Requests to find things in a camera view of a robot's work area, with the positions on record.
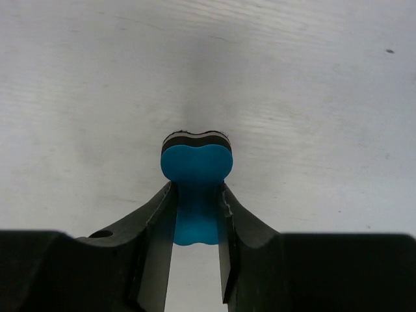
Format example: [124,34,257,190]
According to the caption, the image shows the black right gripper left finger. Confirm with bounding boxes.
[1,183,177,311]

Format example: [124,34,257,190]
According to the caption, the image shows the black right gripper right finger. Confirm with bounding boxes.
[217,185,415,311]

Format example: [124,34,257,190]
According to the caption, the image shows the blue bone-shaped whiteboard eraser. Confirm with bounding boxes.
[160,130,233,246]

